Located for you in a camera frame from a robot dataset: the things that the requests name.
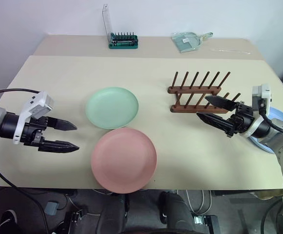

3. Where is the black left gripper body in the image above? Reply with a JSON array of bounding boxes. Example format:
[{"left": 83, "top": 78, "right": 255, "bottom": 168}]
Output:
[{"left": 20, "top": 116, "right": 50, "bottom": 147}]

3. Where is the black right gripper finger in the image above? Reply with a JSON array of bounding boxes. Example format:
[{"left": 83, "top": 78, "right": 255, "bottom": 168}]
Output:
[
  {"left": 196, "top": 112, "right": 235, "bottom": 135},
  {"left": 205, "top": 95, "right": 237, "bottom": 113}
]

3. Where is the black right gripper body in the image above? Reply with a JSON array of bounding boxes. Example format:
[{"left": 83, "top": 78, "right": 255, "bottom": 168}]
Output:
[{"left": 225, "top": 102, "right": 256, "bottom": 138}]

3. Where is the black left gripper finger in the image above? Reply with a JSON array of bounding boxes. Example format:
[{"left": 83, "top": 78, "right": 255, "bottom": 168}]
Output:
[
  {"left": 46, "top": 117, "right": 77, "bottom": 131},
  {"left": 37, "top": 139, "right": 80, "bottom": 154}
]

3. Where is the wooden dish rack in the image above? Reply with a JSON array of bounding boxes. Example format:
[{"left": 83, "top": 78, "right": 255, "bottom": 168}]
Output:
[{"left": 168, "top": 71, "right": 242, "bottom": 115}]

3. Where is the blue plate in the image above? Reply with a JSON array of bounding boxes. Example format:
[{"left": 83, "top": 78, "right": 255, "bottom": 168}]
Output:
[{"left": 248, "top": 106, "right": 283, "bottom": 155}]

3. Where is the clear plastic strip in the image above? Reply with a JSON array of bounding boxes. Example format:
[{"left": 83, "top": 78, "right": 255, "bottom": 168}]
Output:
[{"left": 210, "top": 48, "right": 251, "bottom": 55}]

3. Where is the green plate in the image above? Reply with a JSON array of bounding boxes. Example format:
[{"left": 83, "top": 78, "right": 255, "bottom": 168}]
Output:
[{"left": 85, "top": 86, "right": 140, "bottom": 130}]

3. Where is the grey power adapter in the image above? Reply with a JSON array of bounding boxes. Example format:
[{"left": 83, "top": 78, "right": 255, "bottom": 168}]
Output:
[{"left": 44, "top": 201, "right": 59, "bottom": 216}]

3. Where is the pink plate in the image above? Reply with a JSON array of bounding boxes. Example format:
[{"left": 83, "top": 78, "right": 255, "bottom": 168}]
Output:
[{"left": 91, "top": 128, "right": 158, "bottom": 195}]

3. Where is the pale green dustpan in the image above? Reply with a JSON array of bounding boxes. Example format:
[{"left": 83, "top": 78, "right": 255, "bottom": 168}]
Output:
[{"left": 171, "top": 31, "right": 214, "bottom": 53}]

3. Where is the beige table mat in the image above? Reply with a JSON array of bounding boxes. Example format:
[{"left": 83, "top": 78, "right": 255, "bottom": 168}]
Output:
[{"left": 0, "top": 55, "right": 283, "bottom": 191}]

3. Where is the dark rounded left leg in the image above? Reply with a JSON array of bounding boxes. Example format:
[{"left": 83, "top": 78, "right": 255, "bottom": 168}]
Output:
[{"left": 99, "top": 194, "right": 129, "bottom": 234}]

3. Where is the dark rounded leg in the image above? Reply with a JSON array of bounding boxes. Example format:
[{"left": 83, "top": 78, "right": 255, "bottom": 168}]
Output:
[
  {"left": 158, "top": 191, "right": 195, "bottom": 234},
  {"left": 99, "top": 194, "right": 129, "bottom": 234}
]

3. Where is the dark rounded right leg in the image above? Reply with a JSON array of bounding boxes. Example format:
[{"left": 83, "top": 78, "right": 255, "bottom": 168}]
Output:
[{"left": 158, "top": 191, "right": 195, "bottom": 234}]

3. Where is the green screwdriver bit set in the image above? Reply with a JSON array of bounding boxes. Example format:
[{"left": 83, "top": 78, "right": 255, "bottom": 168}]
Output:
[{"left": 108, "top": 32, "right": 139, "bottom": 50}]

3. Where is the clear bit set lid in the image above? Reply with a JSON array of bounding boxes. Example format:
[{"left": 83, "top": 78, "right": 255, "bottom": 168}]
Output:
[{"left": 101, "top": 3, "right": 113, "bottom": 42}]

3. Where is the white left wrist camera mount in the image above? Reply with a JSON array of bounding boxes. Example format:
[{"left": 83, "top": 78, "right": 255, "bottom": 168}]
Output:
[{"left": 13, "top": 91, "right": 55, "bottom": 145}]

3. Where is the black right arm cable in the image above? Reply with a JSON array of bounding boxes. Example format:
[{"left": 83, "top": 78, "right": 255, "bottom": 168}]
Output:
[{"left": 259, "top": 98, "right": 283, "bottom": 136}]

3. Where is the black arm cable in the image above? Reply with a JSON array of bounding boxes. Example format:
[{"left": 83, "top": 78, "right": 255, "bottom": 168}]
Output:
[
  {"left": 259, "top": 98, "right": 283, "bottom": 136},
  {"left": 0, "top": 89, "right": 47, "bottom": 230}
]

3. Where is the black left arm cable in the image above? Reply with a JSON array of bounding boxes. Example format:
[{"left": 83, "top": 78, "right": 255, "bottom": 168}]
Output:
[{"left": 0, "top": 89, "right": 47, "bottom": 230}]

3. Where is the white floor cable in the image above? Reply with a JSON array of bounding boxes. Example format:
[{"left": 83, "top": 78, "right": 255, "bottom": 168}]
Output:
[{"left": 185, "top": 189, "right": 212, "bottom": 215}]

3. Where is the black metal bracket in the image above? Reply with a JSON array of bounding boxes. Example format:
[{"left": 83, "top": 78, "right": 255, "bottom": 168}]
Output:
[{"left": 192, "top": 214, "right": 221, "bottom": 234}]

